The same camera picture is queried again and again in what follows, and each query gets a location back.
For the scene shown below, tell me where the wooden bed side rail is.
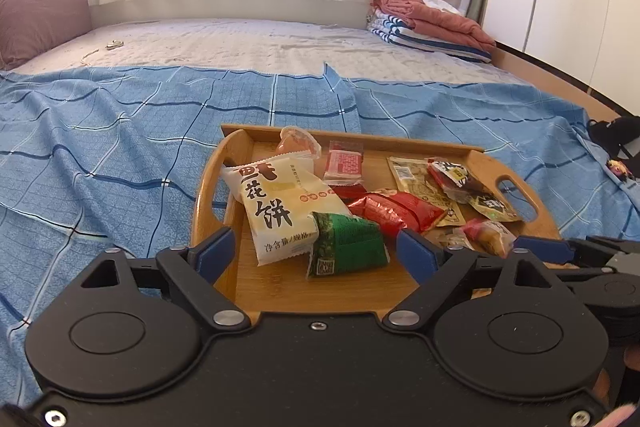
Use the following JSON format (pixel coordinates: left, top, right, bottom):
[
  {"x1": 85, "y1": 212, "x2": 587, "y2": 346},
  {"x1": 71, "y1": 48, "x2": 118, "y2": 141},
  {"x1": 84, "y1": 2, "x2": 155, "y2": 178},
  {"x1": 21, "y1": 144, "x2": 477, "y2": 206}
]
[{"x1": 492, "y1": 42, "x2": 621, "y2": 124}]

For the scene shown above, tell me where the wooden tray with handles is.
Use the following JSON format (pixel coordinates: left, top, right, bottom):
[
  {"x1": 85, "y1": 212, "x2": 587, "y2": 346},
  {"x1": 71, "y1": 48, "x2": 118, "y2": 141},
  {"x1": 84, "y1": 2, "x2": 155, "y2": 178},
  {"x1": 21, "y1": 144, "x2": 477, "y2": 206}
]
[{"x1": 190, "y1": 123, "x2": 563, "y2": 325}]

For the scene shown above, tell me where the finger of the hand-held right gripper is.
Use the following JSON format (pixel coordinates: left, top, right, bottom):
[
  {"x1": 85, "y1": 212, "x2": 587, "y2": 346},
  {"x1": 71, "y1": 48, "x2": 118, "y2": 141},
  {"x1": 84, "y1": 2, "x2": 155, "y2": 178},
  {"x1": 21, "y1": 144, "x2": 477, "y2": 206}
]
[
  {"x1": 585, "y1": 233, "x2": 640, "y2": 259},
  {"x1": 512, "y1": 236, "x2": 617, "y2": 271}
]

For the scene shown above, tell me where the jelly cup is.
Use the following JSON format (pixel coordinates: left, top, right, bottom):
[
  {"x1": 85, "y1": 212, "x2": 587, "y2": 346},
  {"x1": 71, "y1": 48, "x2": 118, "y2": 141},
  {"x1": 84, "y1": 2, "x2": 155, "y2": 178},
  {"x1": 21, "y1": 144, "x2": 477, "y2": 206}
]
[{"x1": 277, "y1": 126, "x2": 322, "y2": 158}]

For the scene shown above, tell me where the red slim snack packet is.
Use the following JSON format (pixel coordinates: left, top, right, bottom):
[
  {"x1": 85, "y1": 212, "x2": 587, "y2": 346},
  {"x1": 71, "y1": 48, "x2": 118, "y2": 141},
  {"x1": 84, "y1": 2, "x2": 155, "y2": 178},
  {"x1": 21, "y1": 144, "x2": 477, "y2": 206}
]
[{"x1": 324, "y1": 148, "x2": 364, "y2": 184}]

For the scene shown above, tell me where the black and white snack packet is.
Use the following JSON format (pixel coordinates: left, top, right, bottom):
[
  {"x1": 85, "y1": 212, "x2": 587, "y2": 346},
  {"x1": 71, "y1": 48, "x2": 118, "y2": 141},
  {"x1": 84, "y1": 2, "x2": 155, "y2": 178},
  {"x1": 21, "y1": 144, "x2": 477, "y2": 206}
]
[{"x1": 427, "y1": 159, "x2": 523, "y2": 224}]

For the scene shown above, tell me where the cream crinkly snack packet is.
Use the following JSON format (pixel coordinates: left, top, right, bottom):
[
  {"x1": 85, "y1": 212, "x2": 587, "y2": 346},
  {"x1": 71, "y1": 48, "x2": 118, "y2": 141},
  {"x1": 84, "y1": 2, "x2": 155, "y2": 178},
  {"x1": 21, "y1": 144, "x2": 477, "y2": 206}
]
[{"x1": 436, "y1": 226, "x2": 471, "y2": 254}]

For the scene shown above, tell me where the pink candy packet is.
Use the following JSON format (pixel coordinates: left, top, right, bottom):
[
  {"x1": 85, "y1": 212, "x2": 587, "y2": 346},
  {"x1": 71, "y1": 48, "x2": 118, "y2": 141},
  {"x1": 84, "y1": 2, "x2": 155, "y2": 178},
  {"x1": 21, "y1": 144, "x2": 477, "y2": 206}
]
[{"x1": 460, "y1": 217, "x2": 517, "y2": 259}]

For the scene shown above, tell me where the beige snack packet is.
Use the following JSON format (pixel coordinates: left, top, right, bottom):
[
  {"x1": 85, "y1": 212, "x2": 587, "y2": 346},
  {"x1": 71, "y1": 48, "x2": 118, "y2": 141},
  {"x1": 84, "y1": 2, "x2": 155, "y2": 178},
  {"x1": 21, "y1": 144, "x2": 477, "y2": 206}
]
[{"x1": 387, "y1": 156, "x2": 463, "y2": 228}]

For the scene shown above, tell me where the white cake packet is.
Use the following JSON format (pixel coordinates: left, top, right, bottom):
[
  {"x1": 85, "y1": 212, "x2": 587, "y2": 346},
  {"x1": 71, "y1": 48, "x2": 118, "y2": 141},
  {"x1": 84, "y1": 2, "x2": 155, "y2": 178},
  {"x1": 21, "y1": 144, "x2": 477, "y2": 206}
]
[{"x1": 221, "y1": 162, "x2": 352, "y2": 268}]

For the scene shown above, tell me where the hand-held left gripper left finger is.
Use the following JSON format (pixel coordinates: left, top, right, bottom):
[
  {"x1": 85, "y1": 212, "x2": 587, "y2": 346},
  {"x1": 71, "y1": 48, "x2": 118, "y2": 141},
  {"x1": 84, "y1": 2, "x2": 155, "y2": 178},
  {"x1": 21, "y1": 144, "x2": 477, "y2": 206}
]
[{"x1": 77, "y1": 227, "x2": 252, "y2": 333}]

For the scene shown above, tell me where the purple pillow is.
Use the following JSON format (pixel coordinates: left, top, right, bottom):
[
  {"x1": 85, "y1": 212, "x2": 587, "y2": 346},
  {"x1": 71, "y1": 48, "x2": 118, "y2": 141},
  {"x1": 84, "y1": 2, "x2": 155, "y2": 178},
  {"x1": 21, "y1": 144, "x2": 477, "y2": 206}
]
[{"x1": 0, "y1": 0, "x2": 92, "y2": 70}]

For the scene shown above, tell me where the red nut packet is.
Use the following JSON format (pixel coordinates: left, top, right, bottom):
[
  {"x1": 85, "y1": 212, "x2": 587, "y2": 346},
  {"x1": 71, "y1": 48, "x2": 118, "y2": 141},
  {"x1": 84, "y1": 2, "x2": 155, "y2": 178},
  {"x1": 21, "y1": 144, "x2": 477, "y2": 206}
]
[{"x1": 347, "y1": 191, "x2": 451, "y2": 235}]

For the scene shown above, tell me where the small colourful doll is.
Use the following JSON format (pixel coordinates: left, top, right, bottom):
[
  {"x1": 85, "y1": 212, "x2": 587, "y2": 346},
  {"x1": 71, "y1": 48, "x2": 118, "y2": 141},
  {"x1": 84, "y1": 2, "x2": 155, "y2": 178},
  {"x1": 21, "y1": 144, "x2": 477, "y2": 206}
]
[{"x1": 605, "y1": 158, "x2": 637, "y2": 184}]

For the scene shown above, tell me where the folded blue striped blanket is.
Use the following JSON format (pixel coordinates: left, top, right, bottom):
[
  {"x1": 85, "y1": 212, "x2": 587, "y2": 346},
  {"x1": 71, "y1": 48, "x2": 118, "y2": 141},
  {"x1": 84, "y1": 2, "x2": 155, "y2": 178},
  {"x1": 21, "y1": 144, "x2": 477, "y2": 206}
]
[{"x1": 366, "y1": 9, "x2": 494, "y2": 64}]

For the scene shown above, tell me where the dark cloth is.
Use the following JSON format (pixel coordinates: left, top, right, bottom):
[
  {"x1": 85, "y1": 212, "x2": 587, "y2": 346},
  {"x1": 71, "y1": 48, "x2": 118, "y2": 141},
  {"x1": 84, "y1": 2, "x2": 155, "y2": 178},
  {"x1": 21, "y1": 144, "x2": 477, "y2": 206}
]
[{"x1": 587, "y1": 117, "x2": 640, "y2": 158}]

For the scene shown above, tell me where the blue checked bedsheet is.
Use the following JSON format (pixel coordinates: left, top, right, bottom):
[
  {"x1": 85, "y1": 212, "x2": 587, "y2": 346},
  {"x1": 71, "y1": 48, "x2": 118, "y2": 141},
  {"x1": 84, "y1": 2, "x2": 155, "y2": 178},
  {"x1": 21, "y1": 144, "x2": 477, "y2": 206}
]
[{"x1": 0, "y1": 62, "x2": 621, "y2": 408}]

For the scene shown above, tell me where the pale headboard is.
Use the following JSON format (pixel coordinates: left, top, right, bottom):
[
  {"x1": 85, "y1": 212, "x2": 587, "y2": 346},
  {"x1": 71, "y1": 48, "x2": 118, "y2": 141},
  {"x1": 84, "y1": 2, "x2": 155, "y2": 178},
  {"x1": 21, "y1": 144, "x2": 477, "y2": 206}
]
[{"x1": 89, "y1": 0, "x2": 379, "y2": 31}]

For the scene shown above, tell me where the green snack packet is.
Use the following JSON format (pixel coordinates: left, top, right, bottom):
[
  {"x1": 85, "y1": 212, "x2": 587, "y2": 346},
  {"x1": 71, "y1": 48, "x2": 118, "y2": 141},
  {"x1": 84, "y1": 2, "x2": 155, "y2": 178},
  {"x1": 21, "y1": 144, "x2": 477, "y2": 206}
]
[{"x1": 306, "y1": 212, "x2": 391, "y2": 279}]

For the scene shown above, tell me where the beige quilted mattress pad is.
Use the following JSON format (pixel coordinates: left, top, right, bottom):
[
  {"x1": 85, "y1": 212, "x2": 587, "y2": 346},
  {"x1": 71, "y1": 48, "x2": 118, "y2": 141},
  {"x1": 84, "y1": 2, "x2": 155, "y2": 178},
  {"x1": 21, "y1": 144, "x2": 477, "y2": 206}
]
[{"x1": 10, "y1": 18, "x2": 531, "y2": 86}]

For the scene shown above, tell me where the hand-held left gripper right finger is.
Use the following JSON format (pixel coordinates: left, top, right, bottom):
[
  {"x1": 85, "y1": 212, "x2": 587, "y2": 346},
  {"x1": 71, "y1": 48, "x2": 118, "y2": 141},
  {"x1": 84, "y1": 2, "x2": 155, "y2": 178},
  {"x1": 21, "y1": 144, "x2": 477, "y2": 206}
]
[{"x1": 382, "y1": 228, "x2": 561, "y2": 332}]

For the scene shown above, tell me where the folded pink blanket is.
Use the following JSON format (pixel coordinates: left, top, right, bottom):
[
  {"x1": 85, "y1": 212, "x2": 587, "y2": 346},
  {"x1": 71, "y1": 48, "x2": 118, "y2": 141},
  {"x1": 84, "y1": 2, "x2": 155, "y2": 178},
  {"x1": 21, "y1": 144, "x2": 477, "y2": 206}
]
[{"x1": 375, "y1": 0, "x2": 497, "y2": 52}]

